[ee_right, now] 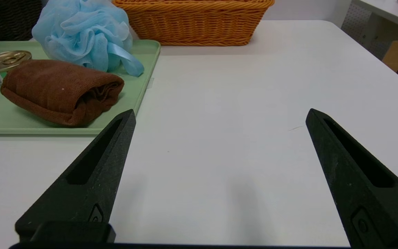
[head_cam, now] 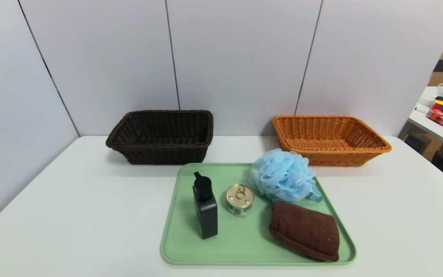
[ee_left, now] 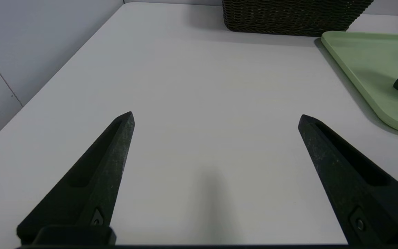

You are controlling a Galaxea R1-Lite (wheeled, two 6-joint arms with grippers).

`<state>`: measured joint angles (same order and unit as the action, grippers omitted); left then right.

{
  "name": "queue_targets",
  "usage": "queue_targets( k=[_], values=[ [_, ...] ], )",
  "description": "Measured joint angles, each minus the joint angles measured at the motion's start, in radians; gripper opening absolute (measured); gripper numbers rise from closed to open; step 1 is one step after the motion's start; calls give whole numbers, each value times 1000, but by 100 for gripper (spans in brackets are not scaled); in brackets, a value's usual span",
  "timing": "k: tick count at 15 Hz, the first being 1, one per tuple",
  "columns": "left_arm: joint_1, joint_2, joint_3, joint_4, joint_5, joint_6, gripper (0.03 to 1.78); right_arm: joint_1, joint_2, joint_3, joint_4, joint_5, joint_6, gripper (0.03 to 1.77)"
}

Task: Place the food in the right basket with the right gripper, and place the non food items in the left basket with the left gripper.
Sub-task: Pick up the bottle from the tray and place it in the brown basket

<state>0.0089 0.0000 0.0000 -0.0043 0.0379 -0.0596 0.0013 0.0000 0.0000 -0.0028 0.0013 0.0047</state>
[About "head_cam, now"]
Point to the black pump bottle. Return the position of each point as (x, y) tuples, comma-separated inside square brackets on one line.
[(206, 215)]

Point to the brown microfiber towel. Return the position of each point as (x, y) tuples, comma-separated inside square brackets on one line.
[(306, 231)]

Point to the dark brown wicker basket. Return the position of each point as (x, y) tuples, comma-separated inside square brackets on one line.
[(160, 154)]

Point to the orange wicker basket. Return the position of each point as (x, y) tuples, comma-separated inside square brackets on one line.
[(329, 156)]

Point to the small round tin can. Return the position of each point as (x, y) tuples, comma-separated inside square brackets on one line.
[(240, 198)]

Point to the blue mesh bath loofah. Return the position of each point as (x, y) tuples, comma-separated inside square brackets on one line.
[(283, 177)]

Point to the green plastic tray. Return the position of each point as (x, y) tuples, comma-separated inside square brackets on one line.
[(240, 238)]

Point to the white side table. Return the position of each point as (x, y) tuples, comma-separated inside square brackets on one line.
[(433, 129)]

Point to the red colourful box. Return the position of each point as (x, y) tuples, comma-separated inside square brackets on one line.
[(440, 111)]

